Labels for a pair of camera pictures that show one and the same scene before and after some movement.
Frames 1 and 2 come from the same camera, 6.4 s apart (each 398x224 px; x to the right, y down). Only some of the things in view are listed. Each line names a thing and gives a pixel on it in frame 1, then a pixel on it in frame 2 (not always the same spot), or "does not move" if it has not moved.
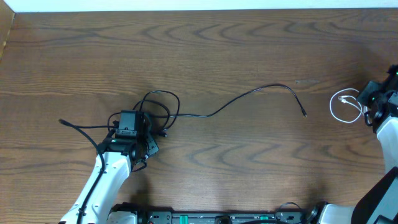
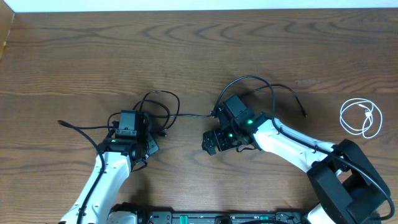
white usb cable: x=342 y=99 to x=360 y=116
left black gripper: x=153 y=146 does not move
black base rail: x=168 y=216 does not move
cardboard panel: x=7 y=16 does not move
